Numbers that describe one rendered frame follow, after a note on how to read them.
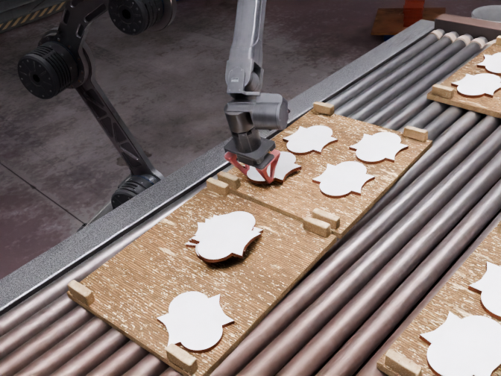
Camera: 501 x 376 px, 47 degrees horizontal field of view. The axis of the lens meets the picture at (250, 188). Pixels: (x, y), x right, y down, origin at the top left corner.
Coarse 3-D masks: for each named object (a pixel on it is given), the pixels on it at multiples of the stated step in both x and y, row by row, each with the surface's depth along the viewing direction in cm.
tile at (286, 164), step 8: (280, 152) 140; (288, 152) 140; (280, 160) 137; (288, 160) 136; (280, 168) 134; (288, 168) 134; (296, 168) 134; (248, 176) 132; (256, 176) 132; (280, 176) 131
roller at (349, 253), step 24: (456, 144) 141; (432, 168) 133; (408, 192) 127; (384, 216) 121; (360, 240) 116; (336, 264) 112; (312, 288) 107; (288, 312) 103; (264, 336) 100; (240, 360) 96
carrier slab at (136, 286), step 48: (144, 240) 121; (288, 240) 116; (336, 240) 116; (96, 288) 111; (144, 288) 109; (192, 288) 108; (240, 288) 107; (288, 288) 106; (144, 336) 100; (240, 336) 98
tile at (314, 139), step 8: (304, 128) 149; (312, 128) 149; (320, 128) 148; (328, 128) 148; (296, 136) 147; (304, 136) 146; (312, 136) 146; (320, 136) 145; (328, 136) 145; (288, 144) 144; (296, 144) 143; (304, 144) 143; (312, 144) 143; (320, 144) 142; (328, 144) 143; (296, 152) 141; (304, 152) 140; (320, 152) 140
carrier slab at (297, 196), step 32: (288, 128) 152; (352, 128) 148; (384, 128) 147; (320, 160) 138; (352, 160) 137; (416, 160) 136; (256, 192) 130; (288, 192) 129; (320, 192) 128; (384, 192) 127; (352, 224) 119
